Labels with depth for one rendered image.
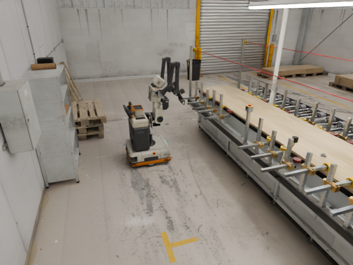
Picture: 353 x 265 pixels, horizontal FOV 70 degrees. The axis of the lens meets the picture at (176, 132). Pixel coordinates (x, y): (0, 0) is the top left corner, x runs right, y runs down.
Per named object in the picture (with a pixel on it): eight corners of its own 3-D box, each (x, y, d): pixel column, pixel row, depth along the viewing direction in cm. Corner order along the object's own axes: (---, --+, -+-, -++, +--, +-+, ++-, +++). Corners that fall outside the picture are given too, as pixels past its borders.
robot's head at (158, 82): (153, 84, 377) (159, 76, 375) (150, 81, 395) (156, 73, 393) (160, 90, 384) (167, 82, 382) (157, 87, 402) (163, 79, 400)
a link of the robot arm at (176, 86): (174, 61, 367) (176, 62, 357) (178, 61, 368) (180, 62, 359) (173, 90, 384) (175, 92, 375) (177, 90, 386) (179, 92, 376)
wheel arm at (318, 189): (305, 195, 201) (307, 192, 200) (302, 192, 205) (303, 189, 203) (353, 184, 215) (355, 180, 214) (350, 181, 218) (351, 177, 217)
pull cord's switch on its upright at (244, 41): (239, 94, 533) (245, 39, 486) (235, 93, 546) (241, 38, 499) (242, 94, 535) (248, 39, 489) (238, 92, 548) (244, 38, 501)
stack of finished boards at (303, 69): (323, 71, 1020) (324, 67, 1013) (273, 75, 947) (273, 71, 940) (308, 68, 1085) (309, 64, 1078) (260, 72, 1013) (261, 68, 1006)
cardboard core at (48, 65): (30, 64, 337) (54, 63, 345) (31, 63, 344) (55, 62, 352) (31, 70, 341) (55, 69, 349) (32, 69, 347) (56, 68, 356)
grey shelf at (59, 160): (45, 188, 359) (17, 79, 294) (53, 157, 437) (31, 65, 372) (79, 182, 371) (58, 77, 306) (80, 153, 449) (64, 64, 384)
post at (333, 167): (320, 211, 224) (334, 165, 203) (317, 209, 227) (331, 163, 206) (323, 210, 225) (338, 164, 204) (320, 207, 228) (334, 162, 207)
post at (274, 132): (267, 169, 289) (274, 131, 269) (265, 167, 292) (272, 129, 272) (270, 168, 290) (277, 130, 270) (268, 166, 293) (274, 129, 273)
